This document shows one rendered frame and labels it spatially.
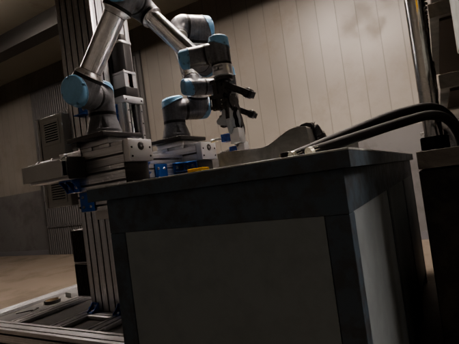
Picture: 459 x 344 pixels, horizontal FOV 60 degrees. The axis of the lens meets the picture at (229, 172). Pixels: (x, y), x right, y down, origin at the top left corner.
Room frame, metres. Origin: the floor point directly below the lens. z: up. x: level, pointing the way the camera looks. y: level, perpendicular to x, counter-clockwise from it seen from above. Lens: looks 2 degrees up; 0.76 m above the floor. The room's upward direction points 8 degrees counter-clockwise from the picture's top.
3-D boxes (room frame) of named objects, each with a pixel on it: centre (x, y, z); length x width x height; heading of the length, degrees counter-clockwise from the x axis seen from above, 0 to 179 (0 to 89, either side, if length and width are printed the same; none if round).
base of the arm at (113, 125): (1.72, 0.51, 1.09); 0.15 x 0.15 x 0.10
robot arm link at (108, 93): (1.71, 0.51, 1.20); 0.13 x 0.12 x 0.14; 167
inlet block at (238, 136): (1.46, 0.00, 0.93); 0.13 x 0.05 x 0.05; 62
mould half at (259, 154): (1.60, -0.24, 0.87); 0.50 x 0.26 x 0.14; 62
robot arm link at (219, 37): (1.45, -0.02, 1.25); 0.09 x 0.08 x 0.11; 77
